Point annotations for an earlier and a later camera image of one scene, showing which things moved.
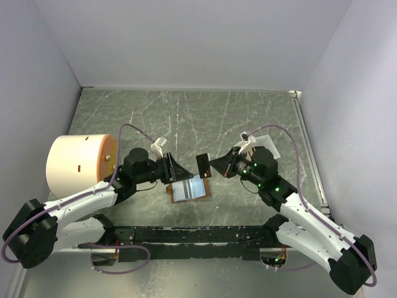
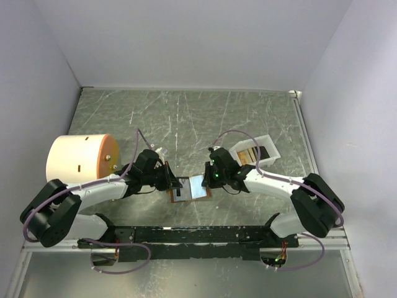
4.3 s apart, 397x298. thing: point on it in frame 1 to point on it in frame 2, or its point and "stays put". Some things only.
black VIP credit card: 203,164 to 185,193
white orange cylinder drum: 78,161 stays put
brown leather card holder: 196,188 stays put
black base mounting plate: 142,243 stays put
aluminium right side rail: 301,115 stays put
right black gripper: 225,165 to 208,181
